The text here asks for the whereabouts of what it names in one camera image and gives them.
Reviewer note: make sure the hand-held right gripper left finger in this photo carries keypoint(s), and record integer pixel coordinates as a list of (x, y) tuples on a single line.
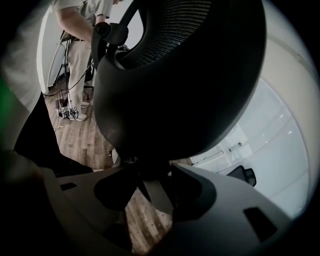
[(75, 200)]

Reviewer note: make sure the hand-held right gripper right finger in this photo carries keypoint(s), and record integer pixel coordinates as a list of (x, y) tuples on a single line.
[(225, 200)]

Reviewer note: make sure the black office chair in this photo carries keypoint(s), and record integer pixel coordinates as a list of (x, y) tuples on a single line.
[(175, 87)]

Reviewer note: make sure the black mesh chair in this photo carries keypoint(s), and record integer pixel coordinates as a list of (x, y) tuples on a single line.
[(243, 173)]

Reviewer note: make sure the white desk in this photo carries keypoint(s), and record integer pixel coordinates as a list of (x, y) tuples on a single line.
[(58, 60)]

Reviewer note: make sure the person's black trouser leg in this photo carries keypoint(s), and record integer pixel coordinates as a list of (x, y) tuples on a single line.
[(40, 140)]

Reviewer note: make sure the power strip with plugs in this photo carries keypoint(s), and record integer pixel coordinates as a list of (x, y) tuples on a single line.
[(65, 110)]

